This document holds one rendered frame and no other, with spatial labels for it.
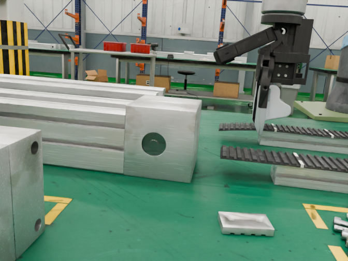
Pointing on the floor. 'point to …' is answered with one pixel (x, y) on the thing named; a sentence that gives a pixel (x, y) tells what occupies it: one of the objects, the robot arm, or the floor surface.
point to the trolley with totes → (138, 48)
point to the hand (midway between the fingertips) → (255, 124)
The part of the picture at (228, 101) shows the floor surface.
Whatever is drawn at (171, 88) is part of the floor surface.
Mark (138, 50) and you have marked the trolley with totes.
